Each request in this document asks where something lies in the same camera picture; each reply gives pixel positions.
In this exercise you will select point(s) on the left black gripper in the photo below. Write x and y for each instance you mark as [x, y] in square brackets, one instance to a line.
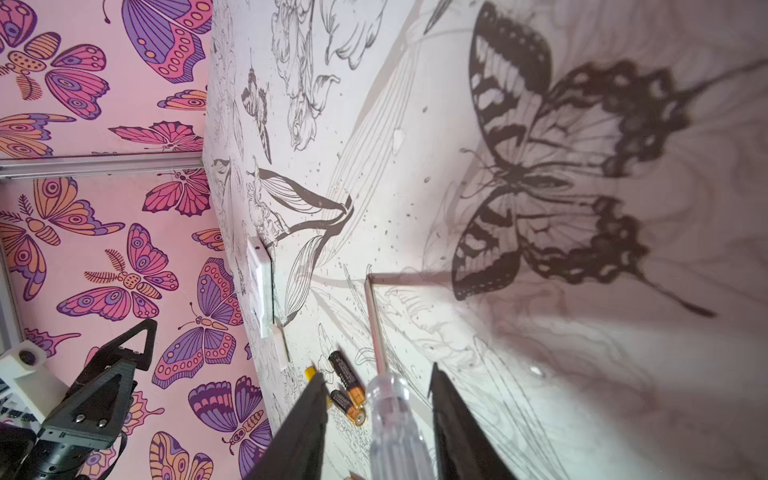
[89, 419]

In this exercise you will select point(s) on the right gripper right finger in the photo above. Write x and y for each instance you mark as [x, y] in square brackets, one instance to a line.
[462, 449]

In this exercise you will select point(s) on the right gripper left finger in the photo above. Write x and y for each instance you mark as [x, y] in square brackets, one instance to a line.
[297, 449]

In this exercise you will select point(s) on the clear handle screwdriver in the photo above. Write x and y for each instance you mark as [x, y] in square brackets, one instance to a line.
[398, 449]

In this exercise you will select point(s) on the black gold AAA battery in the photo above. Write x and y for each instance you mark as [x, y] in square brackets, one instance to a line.
[344, 403]
[348, 378]

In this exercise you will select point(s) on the white AC remote control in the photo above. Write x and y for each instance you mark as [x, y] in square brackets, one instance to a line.
[259, 286]

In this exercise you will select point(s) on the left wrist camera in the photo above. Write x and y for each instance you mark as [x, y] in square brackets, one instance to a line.
[27, 385]

